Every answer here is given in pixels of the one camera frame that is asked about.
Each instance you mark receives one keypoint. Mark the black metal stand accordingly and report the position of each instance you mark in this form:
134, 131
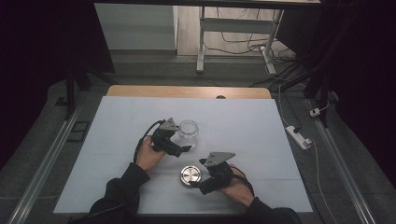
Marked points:
71, 93
323, 77

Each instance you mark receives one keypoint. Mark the person's left hand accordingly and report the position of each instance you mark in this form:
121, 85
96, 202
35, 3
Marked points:
148, 157

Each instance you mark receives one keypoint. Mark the small white adapter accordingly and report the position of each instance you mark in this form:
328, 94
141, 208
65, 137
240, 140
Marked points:
315, 112

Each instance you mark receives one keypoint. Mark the white power strip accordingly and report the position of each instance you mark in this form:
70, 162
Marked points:
298, 137

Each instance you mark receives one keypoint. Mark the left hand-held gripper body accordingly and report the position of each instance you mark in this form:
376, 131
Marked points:
163, 140

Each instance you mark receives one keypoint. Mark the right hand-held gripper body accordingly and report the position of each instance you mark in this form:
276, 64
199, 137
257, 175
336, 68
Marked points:
221, 172

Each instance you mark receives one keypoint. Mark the small black floor frame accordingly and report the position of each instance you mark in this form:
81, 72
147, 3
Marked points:
79, 131

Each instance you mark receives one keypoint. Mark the white table cover sheet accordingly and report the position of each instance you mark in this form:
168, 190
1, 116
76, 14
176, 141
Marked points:
249, 140

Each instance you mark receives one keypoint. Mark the wooden table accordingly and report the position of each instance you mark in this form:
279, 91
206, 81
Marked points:
174, 91

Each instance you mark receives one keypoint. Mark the round silver metal lid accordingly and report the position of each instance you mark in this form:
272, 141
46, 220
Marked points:
190, 175

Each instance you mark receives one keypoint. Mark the aluminium floor rail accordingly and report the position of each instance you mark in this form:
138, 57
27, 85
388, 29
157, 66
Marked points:
345, 168
46, 168

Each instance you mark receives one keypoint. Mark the white metal desk frame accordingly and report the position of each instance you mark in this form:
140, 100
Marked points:
236, 25

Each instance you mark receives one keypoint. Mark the clear glass jar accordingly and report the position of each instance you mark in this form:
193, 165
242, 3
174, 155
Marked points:
189, 129

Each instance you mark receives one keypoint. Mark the person's right hand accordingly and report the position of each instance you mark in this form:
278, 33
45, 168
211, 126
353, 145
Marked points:
239, 189

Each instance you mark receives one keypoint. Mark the black curtain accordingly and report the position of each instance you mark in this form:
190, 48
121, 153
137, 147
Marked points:
370, 77
34, 62

